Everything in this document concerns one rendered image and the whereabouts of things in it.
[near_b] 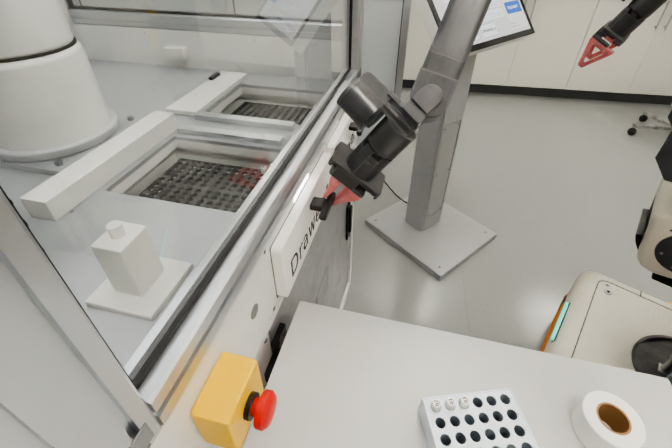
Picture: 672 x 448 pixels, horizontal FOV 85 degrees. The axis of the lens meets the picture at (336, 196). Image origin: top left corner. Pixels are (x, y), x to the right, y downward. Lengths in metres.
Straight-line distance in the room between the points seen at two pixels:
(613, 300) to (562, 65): 2.62
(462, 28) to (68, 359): 0.57
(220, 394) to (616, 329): 1.28
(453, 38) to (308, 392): 0.55
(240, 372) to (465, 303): 1.36
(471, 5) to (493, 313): 1.34
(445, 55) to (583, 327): 1.08
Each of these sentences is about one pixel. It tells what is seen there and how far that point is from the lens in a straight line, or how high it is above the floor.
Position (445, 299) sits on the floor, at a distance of 1.71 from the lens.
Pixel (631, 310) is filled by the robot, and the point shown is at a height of 0.28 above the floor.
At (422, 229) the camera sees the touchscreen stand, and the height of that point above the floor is 0.05.
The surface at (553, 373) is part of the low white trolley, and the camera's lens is 0.70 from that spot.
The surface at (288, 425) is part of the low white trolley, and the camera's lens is 0.59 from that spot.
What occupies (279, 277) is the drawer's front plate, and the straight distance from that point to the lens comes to 0.58.
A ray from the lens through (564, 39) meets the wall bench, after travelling 3.81.
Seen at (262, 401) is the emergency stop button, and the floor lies 0.90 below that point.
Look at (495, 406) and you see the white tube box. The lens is 0.59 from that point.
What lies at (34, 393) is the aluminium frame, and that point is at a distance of 0.28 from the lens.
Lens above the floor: 1.31
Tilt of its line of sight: 37 degrees down
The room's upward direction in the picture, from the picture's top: straight up
